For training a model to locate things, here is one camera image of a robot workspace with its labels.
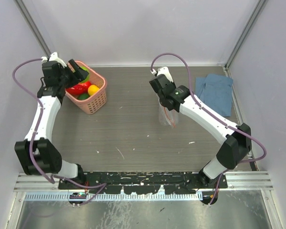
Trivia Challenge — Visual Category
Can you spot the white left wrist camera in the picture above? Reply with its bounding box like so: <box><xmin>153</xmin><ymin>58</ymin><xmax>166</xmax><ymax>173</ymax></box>
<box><xmin>41</xmin><ymin>52</ymin><xmax>67</xmax><ymax>68</ymax></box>

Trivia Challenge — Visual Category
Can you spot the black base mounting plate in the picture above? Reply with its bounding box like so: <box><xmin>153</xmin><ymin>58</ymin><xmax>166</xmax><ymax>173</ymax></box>
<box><xmin>59</xmin><ymin>171</ymin><xmax>228</xmax><ymax>195</ymax></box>

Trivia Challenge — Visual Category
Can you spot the slotted cable duct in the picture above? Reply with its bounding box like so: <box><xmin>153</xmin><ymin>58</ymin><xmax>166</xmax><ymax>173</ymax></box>
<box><xmin>24</xmin><ymin>192</ymin><xmax>203</xmax><ymax>201</ymax></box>

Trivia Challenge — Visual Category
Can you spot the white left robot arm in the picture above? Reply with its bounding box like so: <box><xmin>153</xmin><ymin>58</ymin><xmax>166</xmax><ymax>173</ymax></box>
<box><xmin>14</xmin><ymin>53</ymin><xmax>88</xmax><ymax>189</ymax></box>

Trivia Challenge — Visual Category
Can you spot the pink plastic basket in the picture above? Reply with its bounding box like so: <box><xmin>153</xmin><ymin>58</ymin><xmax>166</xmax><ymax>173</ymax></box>
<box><xmin>66</xmin><ymin>61</ymin><xmax>107</xmax><ymax>115</ymax></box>

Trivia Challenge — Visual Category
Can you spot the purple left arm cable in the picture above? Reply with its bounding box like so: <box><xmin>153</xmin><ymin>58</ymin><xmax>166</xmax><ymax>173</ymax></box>
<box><xmin>12</xmin><ymin>57</ymin><xmax>108</xmax><ymax>206</ymax></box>

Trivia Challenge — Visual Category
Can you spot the blue cloth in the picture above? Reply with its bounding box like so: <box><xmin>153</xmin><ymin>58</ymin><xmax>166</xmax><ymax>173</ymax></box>
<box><xmin>194</xmin><ymin>73</ymin><xmax>233</xmax><ymax>117</ymax></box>

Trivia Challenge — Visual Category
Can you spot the red toy apple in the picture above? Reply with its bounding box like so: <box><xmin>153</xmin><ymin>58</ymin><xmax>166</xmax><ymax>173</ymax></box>
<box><xmin>82</xmin><ymin>81</ymin><xmax>91</xmax><ymax>88</ymax></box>

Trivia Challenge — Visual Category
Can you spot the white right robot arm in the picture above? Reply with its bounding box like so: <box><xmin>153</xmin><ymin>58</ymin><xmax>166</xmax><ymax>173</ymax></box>
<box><xmin>149</xmin><ymin>74</ymin><xmax>252</xmax><ymax>188</ymax></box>

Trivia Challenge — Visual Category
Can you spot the green toy apple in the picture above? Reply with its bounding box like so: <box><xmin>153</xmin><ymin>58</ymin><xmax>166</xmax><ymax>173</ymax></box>
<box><xmin>79</xmin><ymin>66</ymin><xmax>89</xmax><ymax>83</ymax></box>

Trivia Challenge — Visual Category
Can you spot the red toy pepper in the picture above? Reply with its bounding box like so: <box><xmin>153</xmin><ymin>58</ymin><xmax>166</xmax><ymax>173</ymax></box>
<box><xmin>65</xmin><ymin>83</ymin><xmax>90</xmax><ymax>95</ymax></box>

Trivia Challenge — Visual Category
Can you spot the dark green toy fruit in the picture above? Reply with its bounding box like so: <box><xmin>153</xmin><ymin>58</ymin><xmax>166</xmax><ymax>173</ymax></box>
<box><xmin>77</xmin><ymin>93</ymin><xmax>90</xmax><ymax>101</ymax></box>

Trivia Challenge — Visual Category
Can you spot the aluminium frame rail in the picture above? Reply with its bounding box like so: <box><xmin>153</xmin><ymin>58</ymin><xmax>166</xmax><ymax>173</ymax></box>
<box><xmin>14</xmin><ymin>171</ymin><xmax>273</xmax><ymax>192</ymax></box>

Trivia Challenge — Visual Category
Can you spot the clear zip top bag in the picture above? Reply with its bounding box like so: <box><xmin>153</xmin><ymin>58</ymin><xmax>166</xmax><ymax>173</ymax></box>
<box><xmin>158</xmin><ymin>104</ymin><xmax>179</xmax><ymax>128</ymax></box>

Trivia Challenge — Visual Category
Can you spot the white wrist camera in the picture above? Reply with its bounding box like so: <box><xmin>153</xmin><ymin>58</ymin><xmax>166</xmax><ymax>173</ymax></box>
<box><xmin>151</xmin><ymin>66</ymin><xmax>174</xmax><ymax>83</ymax></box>
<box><xmin>41</xmin><ymin>52</ymin><xmax>67</xmax><ymax>68</ymax></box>

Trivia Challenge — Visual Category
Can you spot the yellow toy lemon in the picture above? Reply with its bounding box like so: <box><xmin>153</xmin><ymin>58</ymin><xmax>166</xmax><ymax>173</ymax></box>
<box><xmin>87</xmin><ymin>84</ymin><xmax>99</xmax><ymax>96</ymax></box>

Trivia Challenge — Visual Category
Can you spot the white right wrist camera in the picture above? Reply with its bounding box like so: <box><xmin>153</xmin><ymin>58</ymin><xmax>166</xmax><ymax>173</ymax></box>
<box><xmin>151</xmin><ymin>66</ymin><xmax>174</xmax><ymax>83</ymax></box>

